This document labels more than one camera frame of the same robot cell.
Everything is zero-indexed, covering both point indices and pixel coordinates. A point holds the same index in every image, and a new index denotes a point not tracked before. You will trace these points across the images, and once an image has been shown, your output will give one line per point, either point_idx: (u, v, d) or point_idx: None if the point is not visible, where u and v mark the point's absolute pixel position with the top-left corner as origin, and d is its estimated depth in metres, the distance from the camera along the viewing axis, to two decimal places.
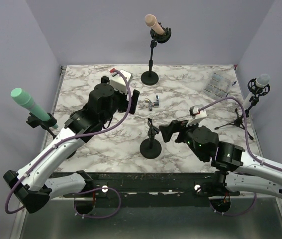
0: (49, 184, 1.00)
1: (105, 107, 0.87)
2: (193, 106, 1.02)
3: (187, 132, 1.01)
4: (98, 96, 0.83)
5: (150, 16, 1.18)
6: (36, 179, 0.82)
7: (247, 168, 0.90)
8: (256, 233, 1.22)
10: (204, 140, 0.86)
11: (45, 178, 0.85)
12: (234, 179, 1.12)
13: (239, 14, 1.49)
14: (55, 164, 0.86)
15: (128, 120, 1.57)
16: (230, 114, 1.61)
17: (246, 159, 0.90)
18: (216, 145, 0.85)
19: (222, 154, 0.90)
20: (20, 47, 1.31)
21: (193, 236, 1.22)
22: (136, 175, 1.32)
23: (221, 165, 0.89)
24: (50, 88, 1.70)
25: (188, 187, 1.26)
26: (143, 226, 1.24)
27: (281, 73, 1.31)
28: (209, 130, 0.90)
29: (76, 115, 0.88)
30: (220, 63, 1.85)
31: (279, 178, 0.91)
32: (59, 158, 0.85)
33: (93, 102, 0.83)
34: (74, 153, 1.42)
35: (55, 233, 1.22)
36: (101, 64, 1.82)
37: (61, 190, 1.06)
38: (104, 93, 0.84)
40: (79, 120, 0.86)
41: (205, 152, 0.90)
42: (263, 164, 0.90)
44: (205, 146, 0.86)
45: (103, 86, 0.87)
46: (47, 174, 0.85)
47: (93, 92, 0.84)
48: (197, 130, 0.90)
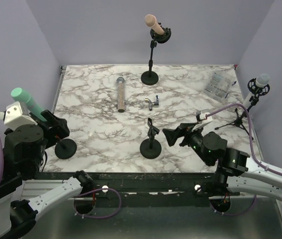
0: (36, 205, 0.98)
1: (28, 154, 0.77)
2: (199, 111, 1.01)
3: (192, 136, 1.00)
4: (15, 141, 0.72)
5: (150, 16, 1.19)
6: None
7: (252, 174, 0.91)
8: (256, 233, 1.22)
10: (214, 147, 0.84)
11: (0, 228, 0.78)
12: (236, 181, 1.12)
13: (239, 14, 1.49)
14: None
15: (128, 120, 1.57)
16: (230, 114, 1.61)
17: (251, 165, 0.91)
18: (225, 152, 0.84)
19: (227, 159, 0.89)
20: (19, 48, 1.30)
21: (193, 236, 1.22)
22: (136, 175, 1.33)
23: (227, 170, 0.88)
24: (50, 88, 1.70)
25: (189, 187, 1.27)
26: (143, 226, 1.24)
27: (281, 73, 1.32)
28: (219, 136, 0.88)
29: None
30: (220, 63, 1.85)
31: None
32: None
33: (11, 148, 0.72)
34: (74, 153, 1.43)
35: (55, 232, 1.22)
36: (101, 64, 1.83)
37: (53, 204, 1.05)
38: (27, 137, 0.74)
40: None
41: (212, 158, 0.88)
42: (267, 169, 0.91)
44: (214, 153, 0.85)
45: (28, 128, 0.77)
46: None
47: (12, 135, 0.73)
48: (206, 135, 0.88)
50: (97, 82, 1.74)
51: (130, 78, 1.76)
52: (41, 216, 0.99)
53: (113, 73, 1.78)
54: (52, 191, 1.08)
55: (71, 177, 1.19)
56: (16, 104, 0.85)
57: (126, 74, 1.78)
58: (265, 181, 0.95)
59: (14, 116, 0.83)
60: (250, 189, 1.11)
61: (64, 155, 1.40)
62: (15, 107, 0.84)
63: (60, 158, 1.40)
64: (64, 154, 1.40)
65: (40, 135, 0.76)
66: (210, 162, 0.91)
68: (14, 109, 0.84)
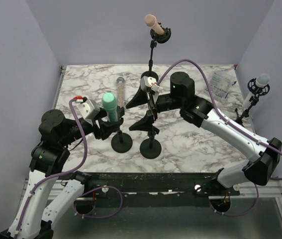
0: (46, 216, 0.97)
1: (63, 132, 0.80)
2: (141, 82, 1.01)
3: (158, 105, 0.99)
4: (49, 127, 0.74)
5: (149, 16, 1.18)
6: (30, 230, 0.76)
7: (210, 123, 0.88)
8: (256, 233, 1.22)
10: (178, 81, 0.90)
11: (38, 222, 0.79)
12: (222, 172, 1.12)
13: (240, 13, 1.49)
14: (42, 205, 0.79)
15: (128, 120, 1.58)
16: (230, 114, 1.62)
17: (213, 115, 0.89)
18: (187, 89, 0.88)
19: (193, 105, 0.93)
20: (18, 48, 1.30)
21: (193, 236, 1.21)
22: (136, 175, 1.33)
23: (187, 114, 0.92)
24: (50, 87, 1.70)
25: (188, 187, 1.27)
26: (143, 226, 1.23)
27: (281, 73, 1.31)
28: (187, 75, 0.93)
29: (38, 150, 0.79)
30: (220, 63, 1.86)
31: (237, 140, 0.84)
32: (42, 201, 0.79)
33: (47, 135, 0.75)
34: (127, 151, 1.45)
35: (55, 233, 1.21)
36: (101, 64, 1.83)
37: (63, 209, 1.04)
38: (54, 121, 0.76)
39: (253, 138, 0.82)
40: (44, 155, 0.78)
41: (178, 94, 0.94)
42: (228, 123, 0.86)
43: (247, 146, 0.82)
44: (179, 88, 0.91)
45: (49, 114, 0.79)
46: (39, 217, 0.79)
47: (41, 126, 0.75)
48: (176, 72, 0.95)
50: (97, 82, 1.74)
51: (130, 78, 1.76)
52: (55, 224, 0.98)
53: (113, 73, 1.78)
54: (56, 198, 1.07)
55: (69, 179, 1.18)
56: (90, 109, 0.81)
57: (126, 74, 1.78)
58: (226, 139, 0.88)
59: (84, 115, 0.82)
60: (229, 176, 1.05)
61: (121, 149, 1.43)
62: (87, 109, 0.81)
63: (114, 150, 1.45)
64: (122, 148, 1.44)
65: (62, 115, 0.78)
66: (180, 102, 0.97)
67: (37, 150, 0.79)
68: (86, 111, 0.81)
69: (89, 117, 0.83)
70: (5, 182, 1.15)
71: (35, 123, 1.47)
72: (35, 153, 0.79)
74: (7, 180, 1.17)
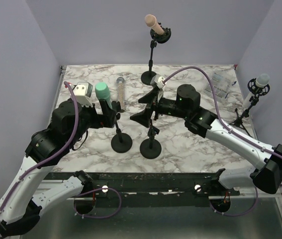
0: (40, 201, 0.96)
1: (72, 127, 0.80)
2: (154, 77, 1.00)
3: (161, 105, 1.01)
4: (63, 114, 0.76)
5: (150, 16, 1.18)
6: (11, 214, 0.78)
7: (215, 133, 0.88)
8: (255, 233, 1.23)
10: (184, 95, 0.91)
11: (22, 208, 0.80)
12: (226, 174, 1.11)
13: (240, 13, 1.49)
14: (29, 193, 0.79)
15: (128, 120, 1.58)
16: (230, 114, 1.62)
17: (216, 124, 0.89)
18: (194, 102, 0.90)
19: (197, 117, 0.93)
20: (18, 48, 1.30)
21: (193, 236, 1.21)
22: (136, 175, 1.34)
23: (192, 125, 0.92)
24: (50, 87, 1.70)
25: (189, 187, 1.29)
26: (143, 226, 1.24)
27: (281, 73, 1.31)
28: (194, 89, 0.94)
29: (39, 136, 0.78)
30: (220, 63, 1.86)
31: (242, 148, 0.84)
32: (29, 190, 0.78)
33: (57, 122, 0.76)
34: (127, 151, 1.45)
35: (55, 232, 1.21)
36: (101, 64, 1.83)
37: (56, 201, 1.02)
38: (70, 111, 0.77)
39: (257, 146, 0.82)
40: (41, 143, 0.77)
41: (184, 106, 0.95)
42: (231, 132, 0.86)
43: (252, 153, 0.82)
44: (185, 101, 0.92)
45: (68, 103, 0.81)
46: (23, 203, 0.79)
47: (56, 110, 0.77)
48: (183, 85, 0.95)
50: (97, 82, 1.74)
51: (130, 78, 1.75)
52: (44, 212, 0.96)
53: (113, 73, 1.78)
54: (53, 189, 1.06)
55: (71, 177, 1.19)
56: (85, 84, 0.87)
57: (126, 74, 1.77)
58: (231, 147, 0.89)
59: (81, 92, 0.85)
60: (234, 178, 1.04)
61: (121, 149, 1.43)
62: (82, 86, 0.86)
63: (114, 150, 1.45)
64: (122, 148, 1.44)
65: None
66: (183, 114, 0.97)
67: (37, 136, 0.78)
68: (82, 88, 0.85)
69: (87, 93, 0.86)
70: (4, 182, 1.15)
71: (35, 123, 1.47)
72: (35, 138, 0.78)
74: (6, 180, 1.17)
